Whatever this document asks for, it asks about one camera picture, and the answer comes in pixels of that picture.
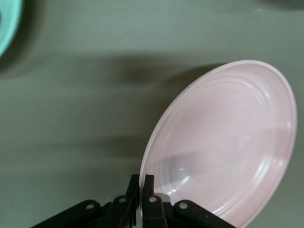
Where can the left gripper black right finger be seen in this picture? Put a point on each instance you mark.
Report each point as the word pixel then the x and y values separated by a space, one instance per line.
pixel 152 213

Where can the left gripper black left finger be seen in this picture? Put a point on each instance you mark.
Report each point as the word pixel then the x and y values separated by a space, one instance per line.
pixel 121 213

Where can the pink plate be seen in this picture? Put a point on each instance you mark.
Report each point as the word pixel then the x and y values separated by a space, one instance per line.
pixel 225 142

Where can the green plate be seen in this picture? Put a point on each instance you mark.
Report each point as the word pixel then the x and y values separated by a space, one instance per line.
pixel 9 23

